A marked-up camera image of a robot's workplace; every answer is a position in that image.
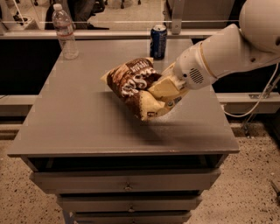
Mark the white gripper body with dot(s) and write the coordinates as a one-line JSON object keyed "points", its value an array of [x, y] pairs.
{"points": [[191, 67]]}

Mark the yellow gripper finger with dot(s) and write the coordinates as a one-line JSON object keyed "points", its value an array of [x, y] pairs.
{"points": [[164, 90], [168, 70]]}

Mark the brown yellow chip bag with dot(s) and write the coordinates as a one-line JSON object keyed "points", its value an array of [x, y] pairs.
{"points": [[130, 82]]}

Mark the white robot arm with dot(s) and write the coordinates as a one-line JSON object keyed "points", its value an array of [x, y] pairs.
{"points": [[252, 44]]}

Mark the clear plastic water bottle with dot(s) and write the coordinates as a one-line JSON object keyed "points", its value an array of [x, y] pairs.
{"points": [[65, 32]]}

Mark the blue soda can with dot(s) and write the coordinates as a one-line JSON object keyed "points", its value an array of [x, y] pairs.
{"points": [[158, 38]]}

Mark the top grey drawer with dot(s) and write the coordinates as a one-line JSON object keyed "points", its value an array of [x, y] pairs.
{"points": [[125, 181]]}

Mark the grey drawer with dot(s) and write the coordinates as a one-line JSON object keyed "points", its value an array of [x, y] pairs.
{"points": [[129, 203], [133, 218], [125, 181]]}

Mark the grey drawer cabinet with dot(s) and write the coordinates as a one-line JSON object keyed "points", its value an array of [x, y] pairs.
{"points": [[77, 124]]}

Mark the middle grey drawer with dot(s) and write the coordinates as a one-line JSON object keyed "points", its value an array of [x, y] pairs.
{"points": [[129, 203]]}

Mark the bottom grey drawer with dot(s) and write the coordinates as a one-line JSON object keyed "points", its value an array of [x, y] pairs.
{"points": [[133, 218]]}

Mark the metal railing post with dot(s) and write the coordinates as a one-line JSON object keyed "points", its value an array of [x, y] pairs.
{"points": [[176, 17]]}

